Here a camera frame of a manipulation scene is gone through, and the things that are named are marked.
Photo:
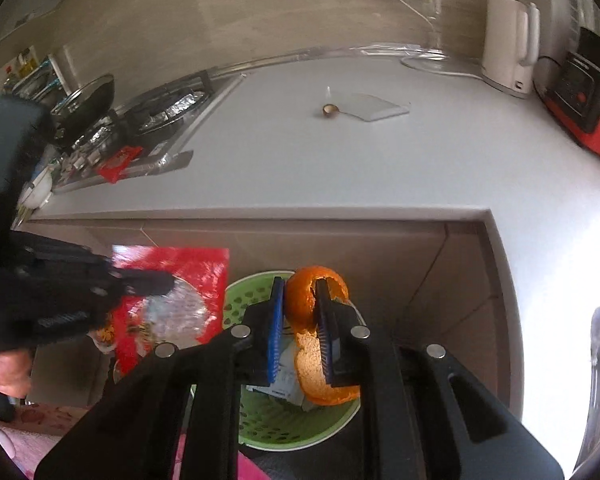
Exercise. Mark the black frying pan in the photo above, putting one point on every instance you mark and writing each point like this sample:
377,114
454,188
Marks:
87,95

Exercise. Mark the clear glass jug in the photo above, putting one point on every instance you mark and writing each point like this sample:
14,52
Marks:
432,35

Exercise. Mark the gas stove with foil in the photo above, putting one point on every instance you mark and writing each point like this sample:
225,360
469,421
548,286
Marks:
180,105

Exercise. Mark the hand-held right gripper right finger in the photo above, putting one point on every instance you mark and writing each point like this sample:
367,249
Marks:
325,335

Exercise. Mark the small red packet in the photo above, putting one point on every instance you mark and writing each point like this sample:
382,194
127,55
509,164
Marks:
117,162

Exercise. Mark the green plastic basket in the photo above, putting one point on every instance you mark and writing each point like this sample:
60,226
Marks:
280,425

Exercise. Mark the metal spice rack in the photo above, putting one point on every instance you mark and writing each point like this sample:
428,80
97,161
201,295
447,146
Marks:
30,77

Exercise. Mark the crumpled white blue wrapper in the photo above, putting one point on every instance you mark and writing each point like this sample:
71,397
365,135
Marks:
286,387

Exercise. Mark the red clear snack bag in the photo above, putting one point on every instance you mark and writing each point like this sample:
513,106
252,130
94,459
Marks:
190,270

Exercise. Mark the pink printed mat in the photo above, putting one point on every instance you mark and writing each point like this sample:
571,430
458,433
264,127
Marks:
40,440

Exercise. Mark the clear plastic sheet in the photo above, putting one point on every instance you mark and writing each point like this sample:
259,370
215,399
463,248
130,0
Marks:
375,107

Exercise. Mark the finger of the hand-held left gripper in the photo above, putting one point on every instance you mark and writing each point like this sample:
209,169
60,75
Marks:
140,282

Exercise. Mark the white electric kettle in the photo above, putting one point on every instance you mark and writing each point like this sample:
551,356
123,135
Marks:
505,45

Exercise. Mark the person's left hand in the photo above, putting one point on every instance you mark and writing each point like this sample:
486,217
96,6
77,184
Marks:
7,372

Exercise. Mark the orange peel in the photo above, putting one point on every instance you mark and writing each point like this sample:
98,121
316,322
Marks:
300,300

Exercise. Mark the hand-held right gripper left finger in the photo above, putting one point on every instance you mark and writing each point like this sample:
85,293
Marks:
278,330

